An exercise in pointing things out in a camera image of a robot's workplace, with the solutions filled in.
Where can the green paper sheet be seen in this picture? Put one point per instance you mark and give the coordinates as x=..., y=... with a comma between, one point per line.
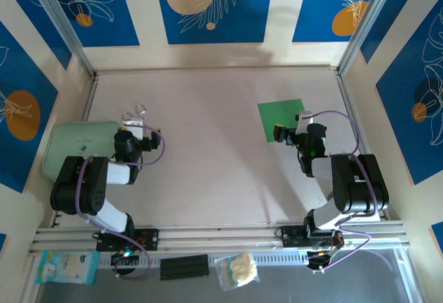
x=277, y=112

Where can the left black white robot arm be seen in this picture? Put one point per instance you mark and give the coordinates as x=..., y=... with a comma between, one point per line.
x=79, y=185

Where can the metal scissors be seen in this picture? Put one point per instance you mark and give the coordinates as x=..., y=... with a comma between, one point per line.
x=141, y=106

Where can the mint green zip pouch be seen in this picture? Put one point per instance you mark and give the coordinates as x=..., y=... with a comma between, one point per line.
x=69, y=144

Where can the black ribbed block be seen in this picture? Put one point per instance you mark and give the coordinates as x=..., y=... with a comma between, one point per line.
x=185, y=267

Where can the wet wipes packet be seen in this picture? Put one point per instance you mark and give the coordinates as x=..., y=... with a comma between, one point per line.
x=65, y=266

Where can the clear bag with pale contents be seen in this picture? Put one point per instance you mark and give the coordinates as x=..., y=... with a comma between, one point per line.
x=239, y=270

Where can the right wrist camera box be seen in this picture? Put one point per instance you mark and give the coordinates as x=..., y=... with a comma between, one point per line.
x=304, y=119

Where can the aluminium side rail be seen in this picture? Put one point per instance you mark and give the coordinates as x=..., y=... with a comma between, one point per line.
x=90, y=92
x=347, y=92

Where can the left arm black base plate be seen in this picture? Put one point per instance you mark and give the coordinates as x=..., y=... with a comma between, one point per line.
x=150, y=239

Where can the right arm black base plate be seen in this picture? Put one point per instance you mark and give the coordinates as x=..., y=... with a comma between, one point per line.
x=289, y=235

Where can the aluminium frame post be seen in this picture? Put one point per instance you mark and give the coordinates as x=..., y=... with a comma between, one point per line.
x=69, y=33
x=367, y=23

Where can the aluminium mounting rail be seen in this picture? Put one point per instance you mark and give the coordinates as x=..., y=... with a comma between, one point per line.
x=221, y=239

